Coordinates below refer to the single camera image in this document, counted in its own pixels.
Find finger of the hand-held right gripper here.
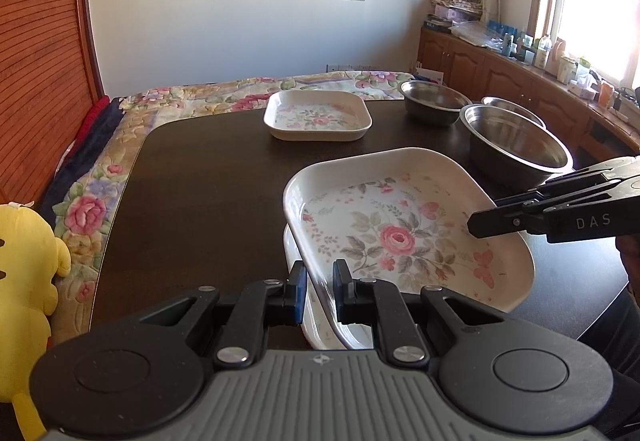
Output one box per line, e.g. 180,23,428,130
494,154,640,210
467,177,640,244

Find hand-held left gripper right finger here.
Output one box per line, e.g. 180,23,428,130
333,259,506,368

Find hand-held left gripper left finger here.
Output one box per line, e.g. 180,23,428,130
137,261,307,370

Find white square plate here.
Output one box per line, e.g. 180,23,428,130
283,223,376,351

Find large steel bowl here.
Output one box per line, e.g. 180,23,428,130
459,104,574,188

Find large floral square plate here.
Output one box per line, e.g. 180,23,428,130
282,148,536,313

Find medium steel bowl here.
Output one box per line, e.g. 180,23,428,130
481,96,547,129

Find small floral square plate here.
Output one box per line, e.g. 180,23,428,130
263,90,373,142

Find wooden cabinet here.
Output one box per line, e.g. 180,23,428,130
417,28,640,167

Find row of toiletry bottles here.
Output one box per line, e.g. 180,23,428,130
487,18,640,122

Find small steel bowl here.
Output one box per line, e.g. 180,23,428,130
398,80,473,127

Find white box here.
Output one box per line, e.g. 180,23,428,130
414,66,445,85

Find person's dark clothing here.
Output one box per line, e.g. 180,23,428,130
570,286,640,441

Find clear plastic bags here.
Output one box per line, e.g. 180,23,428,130
449,18,503,51

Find floral fabric bag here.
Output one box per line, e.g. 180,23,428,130
428,0,484,20

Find floral quilted blanket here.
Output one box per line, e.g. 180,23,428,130
47,70,417,347

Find dark navy cloth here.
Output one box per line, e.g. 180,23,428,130
39,98,126,222

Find red cloth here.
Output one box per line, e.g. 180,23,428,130
69,96,112,157

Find yellow plush toy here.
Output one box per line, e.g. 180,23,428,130
0,202,72,441

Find wooden slatted headboard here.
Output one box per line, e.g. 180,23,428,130
0,0,104,208

